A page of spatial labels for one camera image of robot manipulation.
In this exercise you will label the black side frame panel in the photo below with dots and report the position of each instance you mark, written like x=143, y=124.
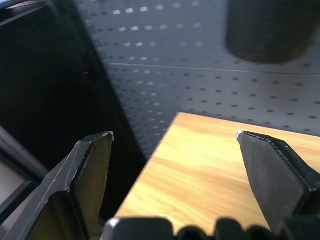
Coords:
x=50, y=87

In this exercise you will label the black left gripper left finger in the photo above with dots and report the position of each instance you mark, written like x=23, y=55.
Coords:
x=75, y=180

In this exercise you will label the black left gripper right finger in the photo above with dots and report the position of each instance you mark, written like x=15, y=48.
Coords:
x=275, y=180

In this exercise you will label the grey perforated pegboard panel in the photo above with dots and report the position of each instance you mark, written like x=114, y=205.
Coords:
x=190, y=75

